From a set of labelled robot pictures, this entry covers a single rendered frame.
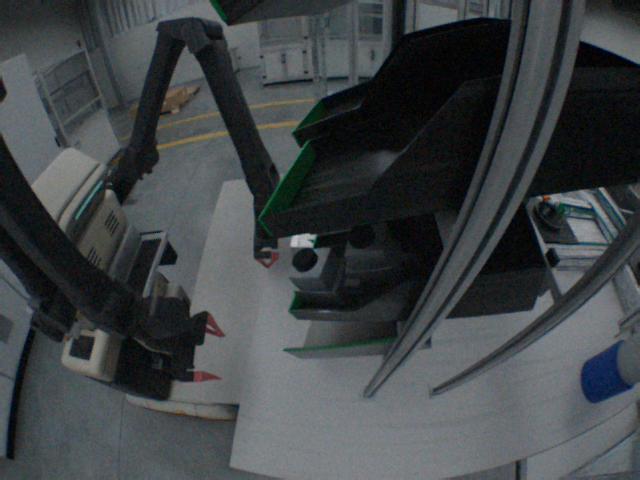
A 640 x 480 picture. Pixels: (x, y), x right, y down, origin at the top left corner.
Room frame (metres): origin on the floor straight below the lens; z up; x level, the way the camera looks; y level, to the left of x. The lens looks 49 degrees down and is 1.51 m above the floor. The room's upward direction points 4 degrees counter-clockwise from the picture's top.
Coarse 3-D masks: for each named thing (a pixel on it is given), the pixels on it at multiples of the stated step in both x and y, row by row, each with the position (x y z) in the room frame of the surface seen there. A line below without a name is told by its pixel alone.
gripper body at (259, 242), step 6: (258, 228) 0.47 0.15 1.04; (258, 234) 0.47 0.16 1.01; (264, 234) 0.46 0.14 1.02; (258, 240) 0.46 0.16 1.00; (264, 240) 0.46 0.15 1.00; (270, 240) 0.46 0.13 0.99; (276, 240) 0.46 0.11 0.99; (258, 246) 0.44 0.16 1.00; (264, 246) 0.44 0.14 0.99; (270, 246) 0.44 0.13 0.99; (276, 246) 0.44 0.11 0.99
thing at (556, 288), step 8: (440, 216) 0.12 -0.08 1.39; (448, 216) 0.11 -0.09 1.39; (456, 216) 0.11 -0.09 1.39; (440, 224) 0.11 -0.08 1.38; (448, 224) 0.11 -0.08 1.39; (440, 232) 0.11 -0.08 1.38; (448, 232) 0.10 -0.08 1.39; (536, 232) 0.16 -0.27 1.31; (544, 248) 0.13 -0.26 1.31; (544, 256) 0.12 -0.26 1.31; (552, 272) 0.10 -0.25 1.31; (552, 280) 0.09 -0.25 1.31; (560, 280) 0.09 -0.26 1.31; (552, 288) 0.08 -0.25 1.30; (560, 288) 0.08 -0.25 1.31; (552, 296) 0.07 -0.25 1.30; (560, 296) 0.07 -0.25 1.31; (400, 328) 0.10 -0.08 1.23
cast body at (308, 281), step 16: (304, 256) 0.18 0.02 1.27; (320, 256) 0.19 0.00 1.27; (336, 256) 0.19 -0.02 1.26; (304, 272) 0.17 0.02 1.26; (320, 272) 0.16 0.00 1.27; (336, 272) 0.18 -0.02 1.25; (304, 288) 0.16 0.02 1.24; (320, 288) 0.15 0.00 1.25; (336, 288) 0.15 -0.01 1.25; (352, 288) 0.16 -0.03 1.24; (336, 304) 0.15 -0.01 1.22
